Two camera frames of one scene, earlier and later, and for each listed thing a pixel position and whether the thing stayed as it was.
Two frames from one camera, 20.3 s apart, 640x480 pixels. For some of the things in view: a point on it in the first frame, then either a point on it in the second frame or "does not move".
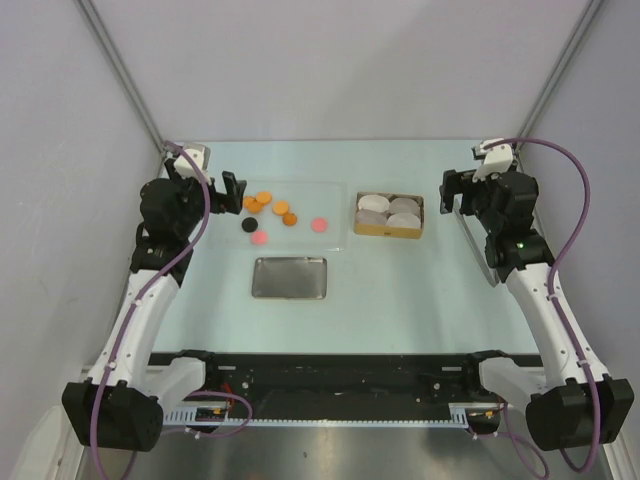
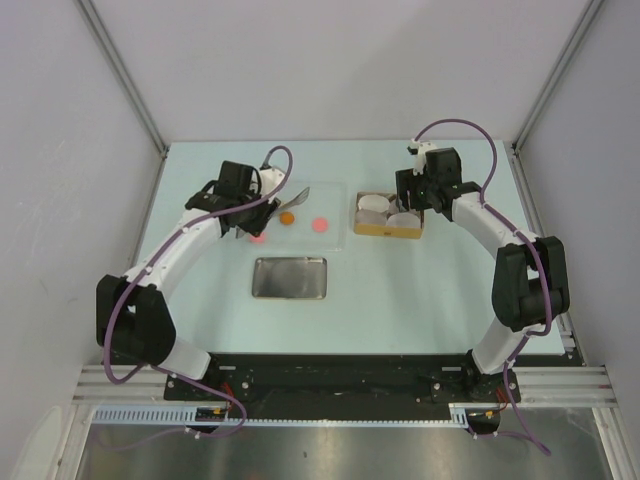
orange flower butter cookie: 289,220 does not move
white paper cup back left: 374,202 does not move
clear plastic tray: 294,216 does not move
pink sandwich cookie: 318,224 does not move
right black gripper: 465,186 → 406,180
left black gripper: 229,202 → 266,211
